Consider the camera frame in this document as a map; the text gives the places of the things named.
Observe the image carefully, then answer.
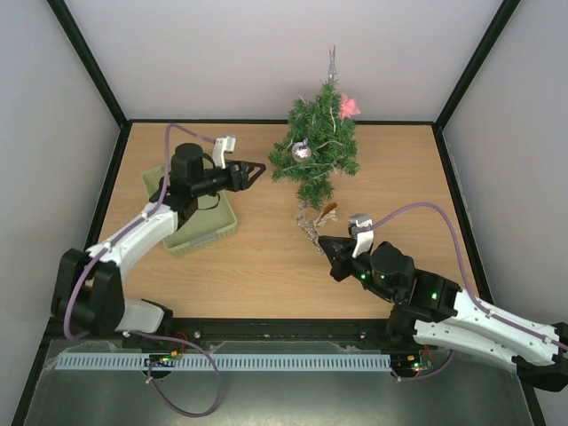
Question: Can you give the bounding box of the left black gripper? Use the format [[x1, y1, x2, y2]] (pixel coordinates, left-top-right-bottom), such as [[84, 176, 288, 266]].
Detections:
[[193, 160, 266, 198]]

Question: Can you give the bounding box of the silver bauble ornament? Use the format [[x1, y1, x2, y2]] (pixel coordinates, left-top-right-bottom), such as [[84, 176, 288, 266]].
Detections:
[[291, 138, 312, 163]]

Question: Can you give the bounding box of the light green plastic basket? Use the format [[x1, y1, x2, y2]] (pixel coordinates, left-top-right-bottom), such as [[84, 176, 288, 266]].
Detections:
[[162, 192, 238, 257]]

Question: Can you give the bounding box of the small green christmas tree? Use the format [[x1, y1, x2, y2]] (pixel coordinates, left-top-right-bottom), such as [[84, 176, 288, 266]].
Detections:
[[268, 83, 359, 210]]

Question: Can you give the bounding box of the fairy light string wire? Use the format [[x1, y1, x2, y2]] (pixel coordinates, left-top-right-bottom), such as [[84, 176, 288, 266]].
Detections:
[[272, 95, 356, 183]]

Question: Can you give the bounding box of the pink felt bow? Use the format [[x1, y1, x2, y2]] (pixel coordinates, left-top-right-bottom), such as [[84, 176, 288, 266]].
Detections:
[[339, 93, 361, 120]]

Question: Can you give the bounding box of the silver star ornament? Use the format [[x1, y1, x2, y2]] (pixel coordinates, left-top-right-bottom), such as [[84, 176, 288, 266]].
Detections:
[[327, 45, 338, 84]]

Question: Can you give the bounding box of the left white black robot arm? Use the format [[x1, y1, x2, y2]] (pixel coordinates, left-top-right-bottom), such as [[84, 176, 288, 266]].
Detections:
[[51, 137, 266, 339]]

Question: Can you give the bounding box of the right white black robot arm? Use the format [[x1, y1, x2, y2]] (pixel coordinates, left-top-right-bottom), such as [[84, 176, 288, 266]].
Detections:
[[319, 236, 567, 392]]

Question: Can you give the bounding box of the clear light battery box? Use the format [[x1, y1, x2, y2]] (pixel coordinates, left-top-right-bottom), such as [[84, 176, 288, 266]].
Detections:
[[296, 202, 308, 222]]

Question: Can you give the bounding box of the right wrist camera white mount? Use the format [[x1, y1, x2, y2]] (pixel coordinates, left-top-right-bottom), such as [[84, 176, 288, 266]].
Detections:
[[347, 214, 374, 258]]

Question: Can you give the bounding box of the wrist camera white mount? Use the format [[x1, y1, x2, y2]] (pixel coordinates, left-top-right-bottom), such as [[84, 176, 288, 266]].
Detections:
[[211, 135, 236, 169], [347, 214, 374, 258]]

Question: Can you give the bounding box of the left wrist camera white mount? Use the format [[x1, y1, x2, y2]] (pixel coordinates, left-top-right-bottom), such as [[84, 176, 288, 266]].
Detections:
[[211, 135, 236, 169]]

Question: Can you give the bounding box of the light blue slotted cable duct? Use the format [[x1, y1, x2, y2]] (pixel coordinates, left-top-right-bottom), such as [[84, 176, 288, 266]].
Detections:
[[55, 352, 391, 372]]

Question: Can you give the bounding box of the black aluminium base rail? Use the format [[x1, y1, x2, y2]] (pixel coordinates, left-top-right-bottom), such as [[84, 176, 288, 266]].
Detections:
[[42, 315, 518, 351]]

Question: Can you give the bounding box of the black enclosure frame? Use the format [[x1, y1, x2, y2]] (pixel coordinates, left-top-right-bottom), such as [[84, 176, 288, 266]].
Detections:
[[12, 1, 546, 425]]

